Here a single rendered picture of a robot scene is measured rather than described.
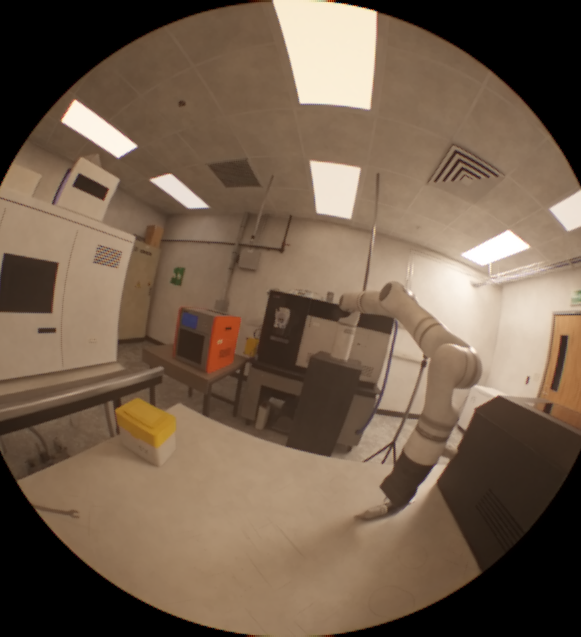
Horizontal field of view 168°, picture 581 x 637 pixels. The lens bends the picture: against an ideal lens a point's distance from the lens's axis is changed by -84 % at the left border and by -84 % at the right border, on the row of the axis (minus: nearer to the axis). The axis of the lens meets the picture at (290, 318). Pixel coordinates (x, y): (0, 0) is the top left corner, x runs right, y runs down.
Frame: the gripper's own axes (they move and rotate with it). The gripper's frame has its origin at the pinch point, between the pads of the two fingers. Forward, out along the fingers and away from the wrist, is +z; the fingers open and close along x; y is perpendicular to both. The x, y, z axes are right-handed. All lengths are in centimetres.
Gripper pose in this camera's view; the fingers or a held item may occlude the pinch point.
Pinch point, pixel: (389, 508)
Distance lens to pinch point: 54.2
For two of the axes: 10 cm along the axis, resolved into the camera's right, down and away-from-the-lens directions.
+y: -9.6, -2.1, -2.1
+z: -2.2, 9.7, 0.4
